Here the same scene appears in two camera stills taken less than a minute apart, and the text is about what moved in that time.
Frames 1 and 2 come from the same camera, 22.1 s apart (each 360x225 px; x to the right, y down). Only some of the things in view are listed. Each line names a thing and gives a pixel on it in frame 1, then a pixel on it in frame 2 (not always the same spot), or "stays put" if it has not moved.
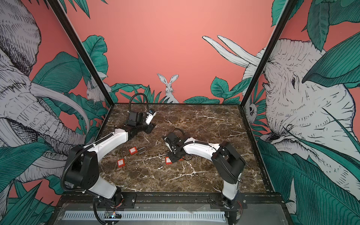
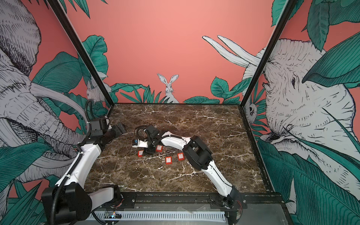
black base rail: x=167 y=201 stays put
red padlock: x=168 y=161 stays put
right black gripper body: x=174 y=155 -> x=151 y=148
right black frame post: x=284 y=16 stays put
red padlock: x=121 y=162 -> x=139 y=153
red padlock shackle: x=141 y=148 -> x=159 y=148
